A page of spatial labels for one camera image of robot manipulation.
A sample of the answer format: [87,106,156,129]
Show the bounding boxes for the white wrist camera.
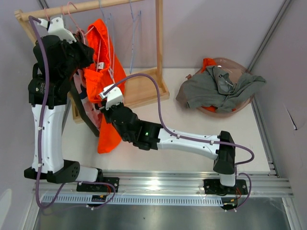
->
[37,17,77,44]
[98,84,124,109]

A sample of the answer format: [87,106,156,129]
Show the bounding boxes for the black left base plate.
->
[76,177,119,193]

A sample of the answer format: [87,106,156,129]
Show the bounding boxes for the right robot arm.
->
[100,100,236,194]

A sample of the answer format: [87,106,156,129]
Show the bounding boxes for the pink translucent plastic basin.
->
[197,57,254,118]

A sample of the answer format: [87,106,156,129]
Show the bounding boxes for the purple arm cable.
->
[103,73,255,213]
[28,15,117,211]

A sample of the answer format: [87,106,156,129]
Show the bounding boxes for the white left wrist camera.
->
[37,17,77,44]

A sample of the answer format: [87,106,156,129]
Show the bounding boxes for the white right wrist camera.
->
[98,84,124,109]

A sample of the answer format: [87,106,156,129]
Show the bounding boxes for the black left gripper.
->
[60,33,94,80]

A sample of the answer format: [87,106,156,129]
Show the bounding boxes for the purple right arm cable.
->
[103,73,255,213]

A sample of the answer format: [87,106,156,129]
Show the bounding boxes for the wooden clothes rack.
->
[13,0,170,124]

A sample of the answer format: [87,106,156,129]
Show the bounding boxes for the grey shorts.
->
[176,66,266,114]

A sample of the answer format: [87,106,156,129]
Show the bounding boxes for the white slotted cable duct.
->
[55,194,223,207]

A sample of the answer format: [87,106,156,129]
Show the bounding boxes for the aluminium mounting rail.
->
[32,169,295,197]

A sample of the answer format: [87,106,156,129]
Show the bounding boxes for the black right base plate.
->
[203,179,248,196]

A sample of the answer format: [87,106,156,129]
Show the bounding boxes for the dark olive shorts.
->
[70,80,99,137]

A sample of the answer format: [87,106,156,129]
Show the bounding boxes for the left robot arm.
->
[24,35,104,192]

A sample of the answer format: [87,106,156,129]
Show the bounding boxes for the pink patterned shorts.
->
[73,69,102,130]

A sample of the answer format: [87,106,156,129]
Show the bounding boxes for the blue wire hanger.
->
[129,0,142,74]
[98,0,115,46]

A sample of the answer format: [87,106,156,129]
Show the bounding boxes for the orange shorts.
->
[83,19,128,154]
[199,58,237,113]

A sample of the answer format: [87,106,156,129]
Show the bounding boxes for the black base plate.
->
[203,179,248,196]
[76,177,119,193]

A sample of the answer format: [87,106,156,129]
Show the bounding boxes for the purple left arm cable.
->
[28,15,117,211]

